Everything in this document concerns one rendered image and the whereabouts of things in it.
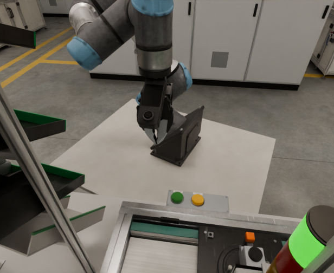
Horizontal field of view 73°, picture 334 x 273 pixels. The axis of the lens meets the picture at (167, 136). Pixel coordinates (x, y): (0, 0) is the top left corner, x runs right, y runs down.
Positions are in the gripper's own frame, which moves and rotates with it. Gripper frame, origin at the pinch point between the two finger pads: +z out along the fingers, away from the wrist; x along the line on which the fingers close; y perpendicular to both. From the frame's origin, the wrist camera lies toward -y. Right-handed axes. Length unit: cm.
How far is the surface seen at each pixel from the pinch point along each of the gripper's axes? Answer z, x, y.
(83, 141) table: 36, 46, 37
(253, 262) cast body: 14.4, -25.3, -21.3
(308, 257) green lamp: -15.2, -22.1, -33.2
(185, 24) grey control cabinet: 35, 12, 278
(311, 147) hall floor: 122, -136, 153
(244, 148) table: 37, -36, 43
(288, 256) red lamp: -12.2, -21.4, -31.9
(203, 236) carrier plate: 25.8, -15.3, -10.8
